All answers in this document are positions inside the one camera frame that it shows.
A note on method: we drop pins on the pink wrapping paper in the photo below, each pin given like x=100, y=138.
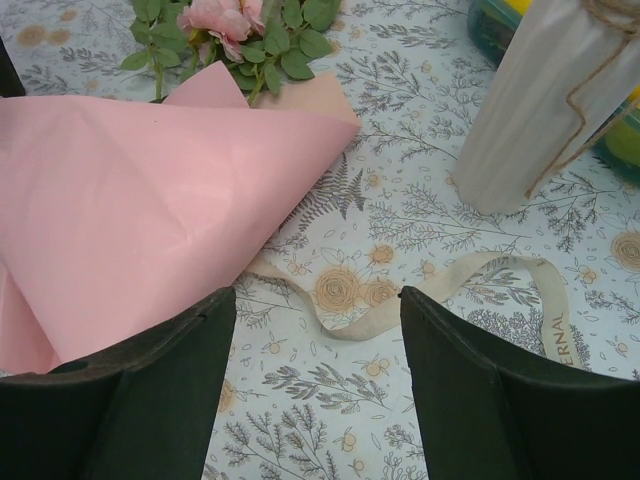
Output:
x=118, y=215

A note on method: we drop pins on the cream ribbon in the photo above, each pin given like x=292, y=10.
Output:
x=555, y=332

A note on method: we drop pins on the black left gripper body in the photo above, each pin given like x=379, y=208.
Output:
x=10, y=83

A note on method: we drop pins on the artificial flower bouquet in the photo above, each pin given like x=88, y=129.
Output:
x=258, y=41

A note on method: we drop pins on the floral patterned table mat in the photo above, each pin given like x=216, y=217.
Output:
x=297, y=404

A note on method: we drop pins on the teal plastic fruit basket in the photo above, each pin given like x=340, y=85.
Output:
x=491, y=25

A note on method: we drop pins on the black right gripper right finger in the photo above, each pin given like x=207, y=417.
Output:
x=488, y=409

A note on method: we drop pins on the white ribbed vase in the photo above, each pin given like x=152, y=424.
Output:
x=569, y=66

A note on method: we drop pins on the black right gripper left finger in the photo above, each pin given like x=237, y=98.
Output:
x=143, y=408

